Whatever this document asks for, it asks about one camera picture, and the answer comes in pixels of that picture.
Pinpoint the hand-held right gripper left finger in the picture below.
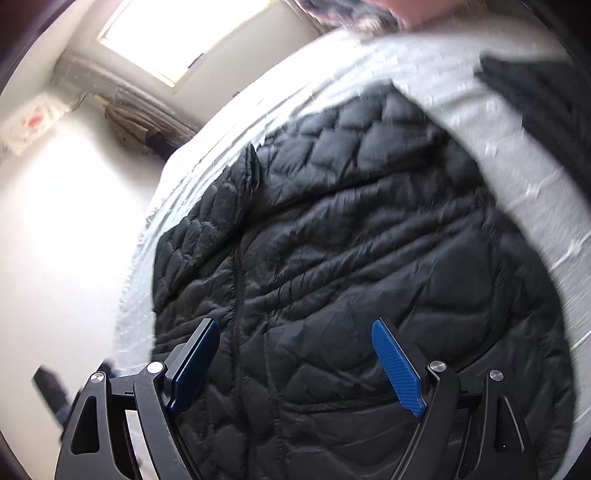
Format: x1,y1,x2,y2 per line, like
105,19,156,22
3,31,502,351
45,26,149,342
54,318,221,480

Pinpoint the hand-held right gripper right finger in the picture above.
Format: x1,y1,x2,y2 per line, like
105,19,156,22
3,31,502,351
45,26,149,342
371,318,539,480

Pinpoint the black quilted puffer jacket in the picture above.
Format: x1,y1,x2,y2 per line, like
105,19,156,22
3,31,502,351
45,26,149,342
150,79,578,480

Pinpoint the dark object on floor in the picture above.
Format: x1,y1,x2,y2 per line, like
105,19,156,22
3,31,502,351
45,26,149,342
31,362,114,428

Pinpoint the white bed sheet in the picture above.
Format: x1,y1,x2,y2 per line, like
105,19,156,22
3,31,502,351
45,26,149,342
113,25,591,480

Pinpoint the beige curtain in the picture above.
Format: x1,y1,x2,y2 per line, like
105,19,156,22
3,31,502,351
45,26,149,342
53,54,199,161

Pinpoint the dark cloth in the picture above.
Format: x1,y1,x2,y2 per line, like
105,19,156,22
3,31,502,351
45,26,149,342
475,50,591,178

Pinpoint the bright window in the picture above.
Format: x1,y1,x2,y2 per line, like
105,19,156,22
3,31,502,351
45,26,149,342
98,0,296,88

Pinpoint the dark patterned pillow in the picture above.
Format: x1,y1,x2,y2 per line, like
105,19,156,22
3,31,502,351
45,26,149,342
295,0,402,34

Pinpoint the white wall poster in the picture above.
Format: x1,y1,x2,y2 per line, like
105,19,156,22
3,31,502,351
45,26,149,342
0,92,70,155

